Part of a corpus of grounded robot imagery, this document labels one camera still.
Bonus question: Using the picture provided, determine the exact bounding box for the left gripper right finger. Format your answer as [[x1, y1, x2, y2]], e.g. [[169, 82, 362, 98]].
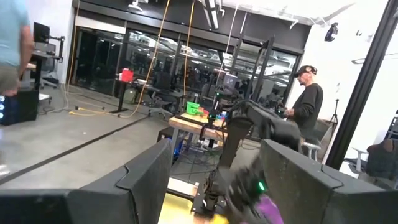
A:
[[259, 138, 398, 224]]

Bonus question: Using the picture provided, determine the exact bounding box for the dark armchair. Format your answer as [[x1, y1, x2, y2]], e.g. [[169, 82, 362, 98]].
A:
[[366, 138, 398, 189]]

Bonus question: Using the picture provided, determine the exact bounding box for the black lit computer tower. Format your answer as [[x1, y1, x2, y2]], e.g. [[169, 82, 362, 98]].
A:
[[0, 89, 40, 127]]

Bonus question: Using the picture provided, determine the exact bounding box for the black office chair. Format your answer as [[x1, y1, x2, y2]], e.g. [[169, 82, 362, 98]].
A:
[[147, 72, 177, 119]]

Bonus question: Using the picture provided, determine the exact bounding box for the wooden background table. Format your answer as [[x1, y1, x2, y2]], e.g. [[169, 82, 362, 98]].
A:
[[169, 111, 233, 142]]

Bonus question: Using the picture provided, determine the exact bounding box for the black wall-mounted camera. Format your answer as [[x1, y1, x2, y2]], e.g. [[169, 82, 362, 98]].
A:
[[324, 22, 340, 43]]

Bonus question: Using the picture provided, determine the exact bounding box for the desk monitor on arm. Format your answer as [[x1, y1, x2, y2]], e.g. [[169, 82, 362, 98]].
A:
[[32, 21, 51, 44]]

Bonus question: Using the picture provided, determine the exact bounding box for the black tall frame post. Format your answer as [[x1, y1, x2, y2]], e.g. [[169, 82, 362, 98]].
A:
[[324, 0, 398, 170]]

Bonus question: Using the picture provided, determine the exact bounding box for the purple plastic bucket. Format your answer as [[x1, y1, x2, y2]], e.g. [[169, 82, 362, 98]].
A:
[[241, 195, 285, 224]]

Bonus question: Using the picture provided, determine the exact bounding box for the green bucket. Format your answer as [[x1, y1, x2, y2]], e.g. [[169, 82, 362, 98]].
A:
[[185, 101, 201, 116]]

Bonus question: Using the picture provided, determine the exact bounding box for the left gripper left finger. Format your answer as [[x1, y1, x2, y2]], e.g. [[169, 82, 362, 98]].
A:
[[0, 138, 174, 224]]

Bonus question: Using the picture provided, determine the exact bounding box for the orange hanging cable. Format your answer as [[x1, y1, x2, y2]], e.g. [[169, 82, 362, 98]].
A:
[[182, 0, 195, 105], [118, 0, 171, 119]]

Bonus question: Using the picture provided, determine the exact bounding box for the person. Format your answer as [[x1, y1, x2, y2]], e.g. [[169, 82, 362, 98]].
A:
[[0, 0, 34, 98], [284, 64, 325, 147]]

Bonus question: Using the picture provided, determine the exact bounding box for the black rig frame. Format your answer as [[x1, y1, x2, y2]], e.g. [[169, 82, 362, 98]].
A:
[[234, 34, 276, 105]]

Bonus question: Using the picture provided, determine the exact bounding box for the red box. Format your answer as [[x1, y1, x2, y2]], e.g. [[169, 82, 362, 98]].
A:
[[120, 67, 135, 83]]

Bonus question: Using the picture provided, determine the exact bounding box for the white stool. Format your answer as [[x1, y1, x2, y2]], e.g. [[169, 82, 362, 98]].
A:
[[302, 141, 322, 162]]

